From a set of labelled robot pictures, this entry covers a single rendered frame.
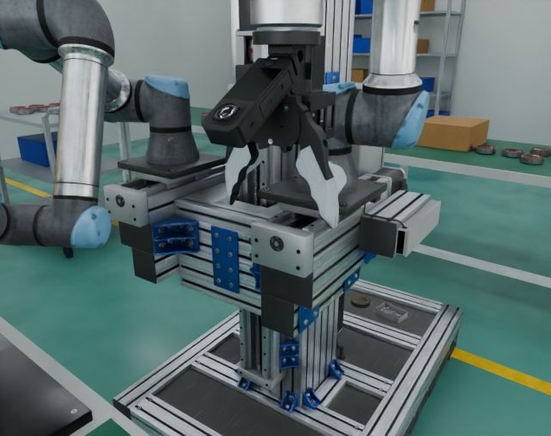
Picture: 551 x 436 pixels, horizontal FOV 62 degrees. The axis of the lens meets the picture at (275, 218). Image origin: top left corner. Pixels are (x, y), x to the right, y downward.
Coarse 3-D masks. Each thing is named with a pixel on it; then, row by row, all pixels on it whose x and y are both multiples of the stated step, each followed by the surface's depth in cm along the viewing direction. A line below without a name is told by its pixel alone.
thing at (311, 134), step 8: (304, 112) 46; (304, 120) 46; (312, 120) 47; (304, 128) 46; (312, 128) 46; (320, 128) 47; (304, 136) 47; (312, 136) 46; (320, 136) 46; (304, 144) 47; (312, 144) 46; (320, 144) 46; (320, 152) 46; (328, 152) 47; (320, 160) 46; (328, 160) 47; (320, 168) 47; (328, 168) 47; (328, 176) 47
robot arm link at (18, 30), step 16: (0, 0) 80; (16, 0) 80; (32, 0) 79; (0, 16) 80; (16, 16) 80; (32, 16) 80; (0, 32) 82; (16, 32) 82; (32, 32) 82; (48, 32) 81; (16, 48) 87; (32, 48) 86; (48, 48) 87; (48, 64) 98; (112, 80) 113; (128, 80) 120; (112, 96) 116; (128, 96) 119; (112, 112) 121; (128, 112) 123
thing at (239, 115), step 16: (256, 64) 47; (272, 64) 46; (288, 64) 45; (240, 80) 46; (256, 80) 45; (272, 80) 44; (288, 80) 46; (224, 96) 45; (240, 96) 44; (256, 96) 43; (272, 96) 44; (224, 112) 42; (240, 112) 42; (256, 112) 43; (208, 128) 42; (224, 128) 41; (240, 128) 41; (256, 128) 43; (224, 144) 43; (240, 144) 42
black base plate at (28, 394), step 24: (0, 336) 96; (0, 360) 88; (24, 360) 88; (0, 384) 82; (24, 384) 82; (48, 384) 82; (0, 408) 76; (24, 408) 76; (48, 408) 76; (72, 408) 76; (0, 432) 72; (24, 432) 72; (48, 432) 72; (72, 432) 74
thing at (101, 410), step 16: (0, 320) 105; (16, 336) 99; (32, 352) 94; (48, 368) 89; (64, 368) 89; (64, 384) 85; (80, 384) 85; (80, 400) 81; (96, 400) 81; (96, 416) 78; (112, 416) 78; (80, 432) 74; (128, 432) 74; (144, 432) 74
